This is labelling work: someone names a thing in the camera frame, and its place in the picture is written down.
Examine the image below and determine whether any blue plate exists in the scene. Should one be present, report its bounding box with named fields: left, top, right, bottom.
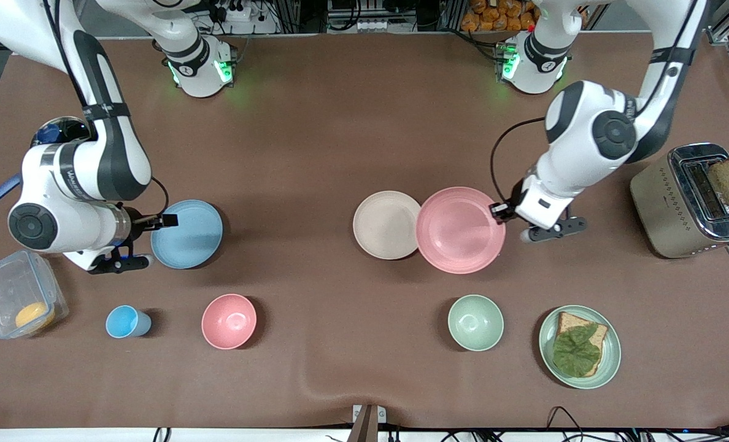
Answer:
left=150, top=200, right=224, bottom=269

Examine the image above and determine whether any pink plate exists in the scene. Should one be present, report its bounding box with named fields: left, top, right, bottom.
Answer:
left=415, top=187, right=507, bottom=274

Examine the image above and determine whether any blue cup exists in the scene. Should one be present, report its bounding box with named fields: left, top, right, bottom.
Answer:
left=106, top=305, right=152, bottom=339

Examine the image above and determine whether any green bowl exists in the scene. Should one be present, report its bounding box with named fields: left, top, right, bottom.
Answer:
left=447, top=295, right=505, bottom=352

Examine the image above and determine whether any brown bread slice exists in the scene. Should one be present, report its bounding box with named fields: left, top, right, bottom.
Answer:
left=555, top=311, right=609, bottom=378

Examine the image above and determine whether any pink bowl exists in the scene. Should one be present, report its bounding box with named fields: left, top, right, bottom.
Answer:
left=201, top=293, right=258, bottom=351

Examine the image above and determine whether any beige plate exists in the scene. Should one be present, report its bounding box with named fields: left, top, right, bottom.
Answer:
left=352, top=190, right=423, bottom=260

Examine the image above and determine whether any beige steel toaster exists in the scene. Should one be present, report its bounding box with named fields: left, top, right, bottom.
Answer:
left=630, top=142, right=729, bottom=258

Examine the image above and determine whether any orange round fruit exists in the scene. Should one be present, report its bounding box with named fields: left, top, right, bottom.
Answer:
left=15, top=302, right=55, bottom=332

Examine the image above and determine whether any clear plastic container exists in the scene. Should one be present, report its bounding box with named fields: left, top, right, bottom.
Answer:
left=0, top=249, right=69, bottom=340

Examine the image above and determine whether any green lettuce leaf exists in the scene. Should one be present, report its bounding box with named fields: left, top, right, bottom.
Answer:
left=552, top=324, right=602, bottom=378

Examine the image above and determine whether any green plate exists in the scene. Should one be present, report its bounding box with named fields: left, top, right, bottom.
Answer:
left=538, top=304, right=622, bottom=390

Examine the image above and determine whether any bag of orange buns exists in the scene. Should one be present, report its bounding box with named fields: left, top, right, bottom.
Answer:
left=461, top=0, right=540, bottom=33

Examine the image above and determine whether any white power strip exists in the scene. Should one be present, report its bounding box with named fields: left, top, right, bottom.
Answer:
left=208, top=0, right=255, bottom=22

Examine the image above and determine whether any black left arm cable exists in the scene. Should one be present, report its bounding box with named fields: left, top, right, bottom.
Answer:
left=490, top=0, right=709, bottom=206

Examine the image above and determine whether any black saucepan blue handle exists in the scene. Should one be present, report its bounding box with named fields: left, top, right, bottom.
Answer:
left=0, top=117, right=92, bottom=211

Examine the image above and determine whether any black cable loop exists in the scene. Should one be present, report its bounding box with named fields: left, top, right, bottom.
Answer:
left=546, top=405, right=586, bottom=442

